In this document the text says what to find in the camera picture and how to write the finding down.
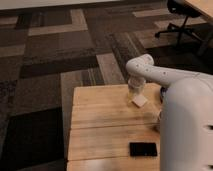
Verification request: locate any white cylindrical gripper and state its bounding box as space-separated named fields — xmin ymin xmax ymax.
xmin=127 ymin=76 xmax=146 ymax=102

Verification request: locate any white sponge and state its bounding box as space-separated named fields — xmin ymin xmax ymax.
xmin=132 ymin=94 xmax=147 ymax=107

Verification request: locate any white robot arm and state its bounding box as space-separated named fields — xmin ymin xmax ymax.
xmin=126 ymin=54 xmax=213 ymax=171

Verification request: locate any black rectangular object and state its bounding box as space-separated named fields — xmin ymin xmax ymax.
xmin=129 ymin=142 xmax=157 ymax=157

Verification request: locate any black office chair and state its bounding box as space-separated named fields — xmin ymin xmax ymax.
xmin=154 ymin=0 xmax=206 ymax=46

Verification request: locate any wooden desk corner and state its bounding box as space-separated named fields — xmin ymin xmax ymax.
xmin=185 ymin=0 xmax=213 ymax=22

